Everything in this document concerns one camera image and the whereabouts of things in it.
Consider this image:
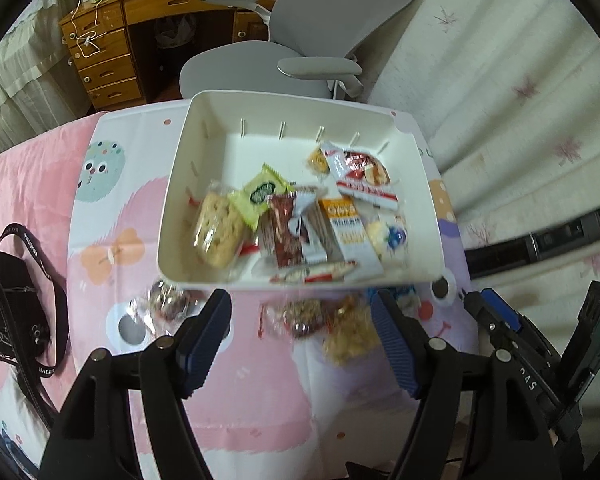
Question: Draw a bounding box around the dark red snack packet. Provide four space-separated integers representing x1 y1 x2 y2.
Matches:
260 192 306 268

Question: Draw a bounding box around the crumbly yellow snack packet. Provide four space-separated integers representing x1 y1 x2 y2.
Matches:
322 295 381 366

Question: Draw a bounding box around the pale curtain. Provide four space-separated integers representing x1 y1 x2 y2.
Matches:
0 0 93 161

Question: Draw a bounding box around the brown round snack packet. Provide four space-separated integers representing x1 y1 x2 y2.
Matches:
130 280 201 336

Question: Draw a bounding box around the white and red snack bag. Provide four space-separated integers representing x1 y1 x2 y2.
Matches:
321 141 400 211

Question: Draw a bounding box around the puffed rice cake packet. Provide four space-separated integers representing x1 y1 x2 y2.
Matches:
194 185 248 268

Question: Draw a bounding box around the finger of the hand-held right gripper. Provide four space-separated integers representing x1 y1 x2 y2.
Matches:
462 291 511 353
481 288 523 333

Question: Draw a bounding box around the small yellow snack packet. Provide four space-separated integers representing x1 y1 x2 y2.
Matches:
307 146 331 175

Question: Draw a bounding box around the white plastic bin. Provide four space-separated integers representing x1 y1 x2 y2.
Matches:
156 90 446 291

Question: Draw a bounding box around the wooden desk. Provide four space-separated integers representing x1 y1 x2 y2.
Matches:
60 0 293 111

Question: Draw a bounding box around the yellow and white oat packet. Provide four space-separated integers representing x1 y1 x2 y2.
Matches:
317 197 385 281

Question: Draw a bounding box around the white charger cable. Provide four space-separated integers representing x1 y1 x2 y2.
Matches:
70 0 103 58

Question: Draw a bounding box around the blue wrapped candy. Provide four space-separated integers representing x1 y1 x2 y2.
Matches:
385 217 408 253

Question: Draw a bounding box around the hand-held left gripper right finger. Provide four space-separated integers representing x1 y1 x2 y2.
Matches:
371 289 563 480

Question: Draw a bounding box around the grey office chair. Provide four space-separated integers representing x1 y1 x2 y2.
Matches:
179 0 423 103

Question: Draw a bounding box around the blue and white candy packet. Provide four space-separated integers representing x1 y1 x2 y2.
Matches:
392 284 421 311

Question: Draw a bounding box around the green snack packet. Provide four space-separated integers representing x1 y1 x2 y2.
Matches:
227 164 296 231

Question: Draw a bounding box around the pale yellow candy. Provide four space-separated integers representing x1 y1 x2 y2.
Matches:
365 215 388 256

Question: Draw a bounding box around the black shoulder bag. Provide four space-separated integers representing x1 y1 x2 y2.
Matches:
0 222 71 411

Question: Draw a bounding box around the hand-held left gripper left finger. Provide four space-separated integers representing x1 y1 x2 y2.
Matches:
37 287 232 480

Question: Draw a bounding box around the white floral cloth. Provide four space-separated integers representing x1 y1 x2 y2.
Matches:
367 0 600 311

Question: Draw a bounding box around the clear plastic bag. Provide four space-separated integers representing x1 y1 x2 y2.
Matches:
154 14 198 50

